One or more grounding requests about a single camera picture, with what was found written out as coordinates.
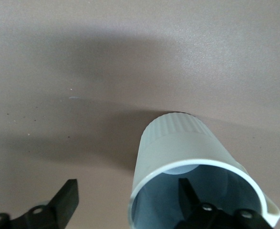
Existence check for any grey ribbed cup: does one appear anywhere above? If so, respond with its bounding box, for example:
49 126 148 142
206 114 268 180
127 112 280 229

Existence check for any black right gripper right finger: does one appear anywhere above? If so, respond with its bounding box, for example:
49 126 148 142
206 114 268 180
175 178 271 229

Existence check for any brown table cloth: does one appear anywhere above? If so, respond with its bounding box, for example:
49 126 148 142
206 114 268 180
0 0 280 229

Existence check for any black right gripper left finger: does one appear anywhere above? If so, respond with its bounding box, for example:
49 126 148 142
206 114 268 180
0 178 80 229

